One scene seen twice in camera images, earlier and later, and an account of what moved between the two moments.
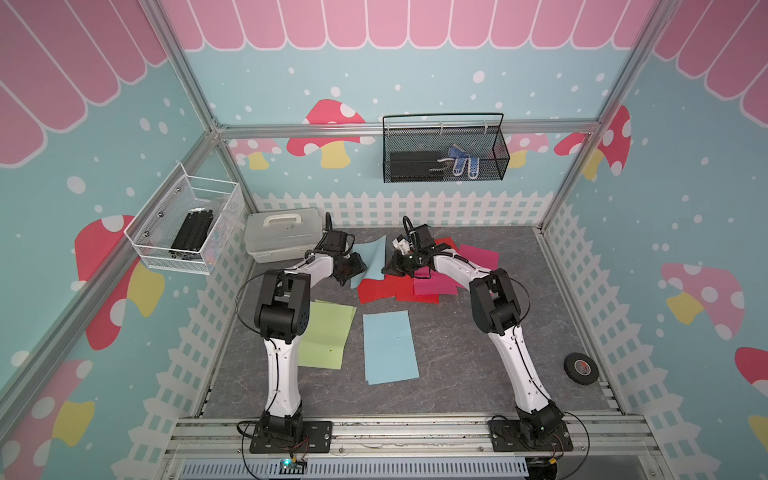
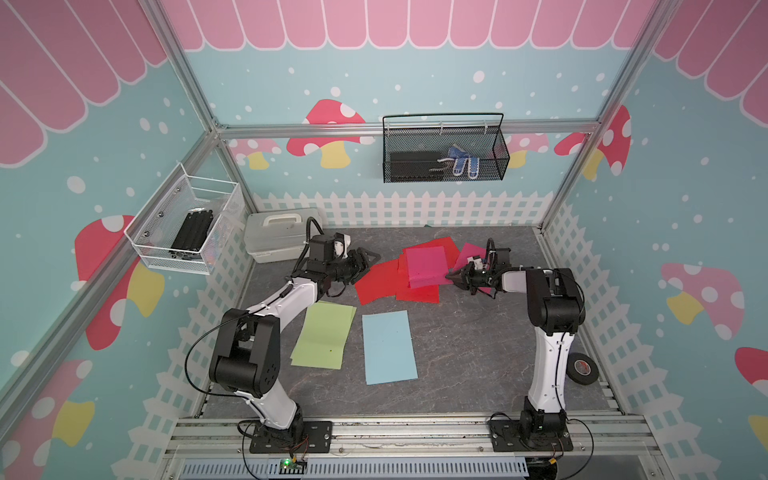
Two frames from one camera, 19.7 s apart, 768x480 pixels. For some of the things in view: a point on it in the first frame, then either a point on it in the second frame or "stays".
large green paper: x=323 y=342 stays
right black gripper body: x=404 y=265 -> x=475 y=280
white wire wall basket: x=188 y=224 stays
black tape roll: x=581 y=368 stays
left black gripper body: x=350 y=267 stays
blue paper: x=374 y=253 -> x=388 y=346
